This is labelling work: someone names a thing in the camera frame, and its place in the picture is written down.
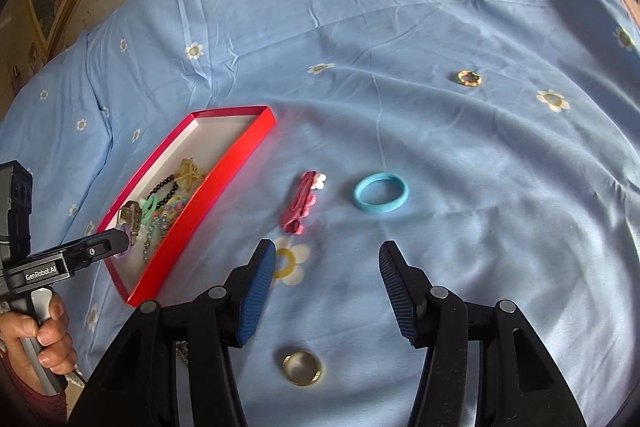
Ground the person's left forearm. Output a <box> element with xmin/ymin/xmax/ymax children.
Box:
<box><xmin>0</xmin><ymin>352</ymin><xmax>68</xmax><ymax>427</ymax></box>

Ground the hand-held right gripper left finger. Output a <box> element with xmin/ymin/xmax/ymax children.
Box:
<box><xmin>67</xmin><ymin>238</ymin><xmax>277</xmax><ymax>427</ymax></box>

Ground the blue hair tie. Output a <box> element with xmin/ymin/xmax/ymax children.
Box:
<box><xmin>354</xmin><ymin>173</ymin><xmax>410</xmax><ymax>214</ymax></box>

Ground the purple hair tie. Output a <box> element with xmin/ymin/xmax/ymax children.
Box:
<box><xmin>115</xmin><ymin>232</ymin><xmax>138</xmax><ymax>260</ymax></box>

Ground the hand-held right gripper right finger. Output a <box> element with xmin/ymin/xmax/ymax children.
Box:
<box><xmin>378</xmin><ymin>241</ymin><xmax>588</xmax><ymax>427</ymax></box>

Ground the red cardboard box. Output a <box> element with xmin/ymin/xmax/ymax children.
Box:
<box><xmin>95</xmin><ymin>105</ymin><xmax>277</xmax><ymax>308</ymax></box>

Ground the yellow bow hair clip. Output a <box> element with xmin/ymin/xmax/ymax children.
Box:
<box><xmin>175</xmin><ymin>158</ymin><xmax>208</xmax><ymax>188</ymax></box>

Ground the pink hair clip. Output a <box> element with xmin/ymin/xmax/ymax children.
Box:
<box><xmin>281</xmin><ymin>170</ymin><xmax>318</xmax><ymax>236</ymax></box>

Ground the person's left hand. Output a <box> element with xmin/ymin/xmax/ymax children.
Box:
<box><xmin>0</xmin><ymin>292</ymin><xmax>77</xmax><ymax>378</ymax></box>

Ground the black bead bracelet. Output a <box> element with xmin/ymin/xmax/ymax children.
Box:
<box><xmin>147</xmin><ymin>174</ymin><xmax>183</xmax><ymax>208</ymax></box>

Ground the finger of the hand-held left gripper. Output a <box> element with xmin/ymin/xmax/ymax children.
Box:
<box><xmin>65</xmin><ymin>234</ymin><xmax>133</xmax><ymax>275</ymax></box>
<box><xmin>75</xmin><ymin>228</ymin><xmax>125</xmax><ymax>250</ymax></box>

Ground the crystal bead chain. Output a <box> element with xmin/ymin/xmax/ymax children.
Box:
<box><xmin>142</xmin><ymin>212</ymin><xmax>173</xmax><ymax>263</ymax></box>

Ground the wide gold ring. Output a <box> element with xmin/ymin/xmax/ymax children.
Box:
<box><xmin>281</xmin><ymin>349</ymin><xmax>322</xmax><ymax>386</ymax></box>

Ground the bronze band ring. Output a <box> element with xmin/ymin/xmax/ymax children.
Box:
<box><xmin>120</xmin><ymin>201</ymin><xmax>143</xmax><ymax>238</ymax></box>

